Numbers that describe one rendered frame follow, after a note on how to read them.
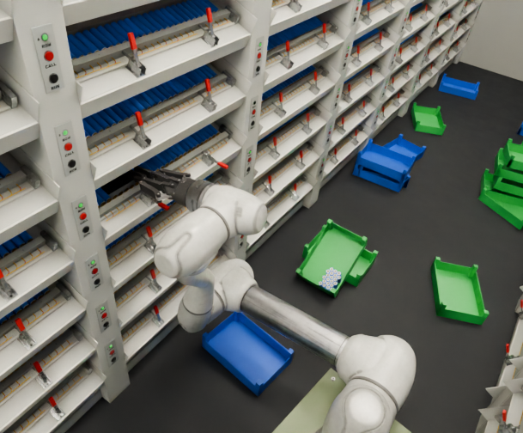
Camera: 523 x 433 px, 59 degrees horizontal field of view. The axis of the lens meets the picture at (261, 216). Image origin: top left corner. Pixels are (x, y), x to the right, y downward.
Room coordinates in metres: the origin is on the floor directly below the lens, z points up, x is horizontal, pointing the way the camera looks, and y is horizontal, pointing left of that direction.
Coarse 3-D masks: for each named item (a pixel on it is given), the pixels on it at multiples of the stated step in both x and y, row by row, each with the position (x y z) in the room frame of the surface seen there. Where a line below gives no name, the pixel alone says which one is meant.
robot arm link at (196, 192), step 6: (198, 180) 0.93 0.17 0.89; (204, 180) 0.93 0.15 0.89; (192, 186) 0.90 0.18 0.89; (198, 186) 0.90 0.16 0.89; (204, 186) 0.90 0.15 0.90; (192, 192) 0.89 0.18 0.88; (198, 192) 0.88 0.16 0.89; (204, 192) 0.88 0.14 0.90; (186, 198) 0.88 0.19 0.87; (192, 198) 0.88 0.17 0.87; (198, 198) 0.87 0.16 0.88; (186, 204) 0.88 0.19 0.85; (192, 204) 0.87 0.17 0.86; (198, 204) 0.86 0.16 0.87; (192, 210) 0.87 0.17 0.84
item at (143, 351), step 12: (300, 204) 1.95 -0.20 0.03; (288, 216) 1.84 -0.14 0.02; (276, 228) 1.74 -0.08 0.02; (264, 240) 1.65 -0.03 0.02; (252, 252) 1.57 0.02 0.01; (168, 324) 1.07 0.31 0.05; (156, 336) 1.01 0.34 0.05; (144, 348) 0.95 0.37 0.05; (132, 360) 0.90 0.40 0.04; (96, 396) 0.75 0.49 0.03; (84, 408) 0.70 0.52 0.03; (72, 420) 0.66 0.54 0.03; (60, 432) 0.62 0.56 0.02
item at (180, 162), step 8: (216, 136) 1.32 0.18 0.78; (224, 136) 1.34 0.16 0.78; (208, 144) 1.27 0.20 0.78; (216, 144) 1.30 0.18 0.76; (224, 144) 1.32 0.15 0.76; (192, 152) 1.21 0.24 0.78; (200, 152) 1.23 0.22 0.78; (184, 160) 1.17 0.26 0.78; (200, 160) 1.21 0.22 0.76; (168, 168) 1.11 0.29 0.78; (176, 168) 1.13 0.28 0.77; (128, 192) 0.98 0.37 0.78; (136, 192) 0.99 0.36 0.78; (112, 200) 0.93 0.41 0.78; (120, 200) 0.94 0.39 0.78; (128, 200) 0.96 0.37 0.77; (136, 200) 0.97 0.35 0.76; (104, 208) 0.90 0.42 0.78; (112, 208) 0.91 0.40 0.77
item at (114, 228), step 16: (224, 128) 1.37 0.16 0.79; (240, 144) 1.35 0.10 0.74; (224, 160) 1.27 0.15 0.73; (192, 176) 1.14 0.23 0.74; (112, 192) 0.98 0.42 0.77; (128, 208) 0.95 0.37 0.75; (144, 208) 0.97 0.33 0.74; (160, 208) 1.02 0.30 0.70; (112, 224) 0.88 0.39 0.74; (128, 224) 0.90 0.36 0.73; (112, 240) 0.86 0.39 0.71
